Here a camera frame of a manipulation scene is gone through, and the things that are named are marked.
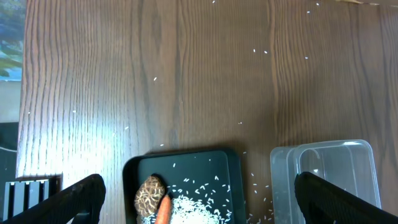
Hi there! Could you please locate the grey slotted stand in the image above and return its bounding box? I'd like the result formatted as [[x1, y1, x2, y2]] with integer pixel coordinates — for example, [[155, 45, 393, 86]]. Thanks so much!
[[1, 176, 62, 223]]

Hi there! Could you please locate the orange carrot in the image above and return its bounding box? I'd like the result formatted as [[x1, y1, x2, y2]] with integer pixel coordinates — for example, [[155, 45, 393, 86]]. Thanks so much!
[[155, 195, 172, 224]]

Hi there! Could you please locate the white rice pile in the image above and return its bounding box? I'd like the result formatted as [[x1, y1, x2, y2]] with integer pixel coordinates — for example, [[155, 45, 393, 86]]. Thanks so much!
[[139, 161, 233, 224]]

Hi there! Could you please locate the brown food scrap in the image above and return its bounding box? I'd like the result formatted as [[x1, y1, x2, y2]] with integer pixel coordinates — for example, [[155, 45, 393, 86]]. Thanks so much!
[[134, 175, 165, 217]]

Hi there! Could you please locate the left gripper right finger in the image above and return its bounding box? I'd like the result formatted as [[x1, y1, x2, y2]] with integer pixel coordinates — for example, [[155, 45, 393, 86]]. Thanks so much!
[[294, 172, 397, 224]]

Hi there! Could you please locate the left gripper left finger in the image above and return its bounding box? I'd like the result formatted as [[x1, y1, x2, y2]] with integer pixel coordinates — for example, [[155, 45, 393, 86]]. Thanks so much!
[[5, 174, 106, 224]]

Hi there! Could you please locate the clear plastic container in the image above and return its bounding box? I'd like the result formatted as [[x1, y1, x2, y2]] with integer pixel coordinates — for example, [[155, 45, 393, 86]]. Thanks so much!
[[270, 140, 382, 223]]

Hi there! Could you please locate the black plastic tray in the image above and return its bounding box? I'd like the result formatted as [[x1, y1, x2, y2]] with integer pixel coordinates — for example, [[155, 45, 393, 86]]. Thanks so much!
[[123, 148, 247, 223]]

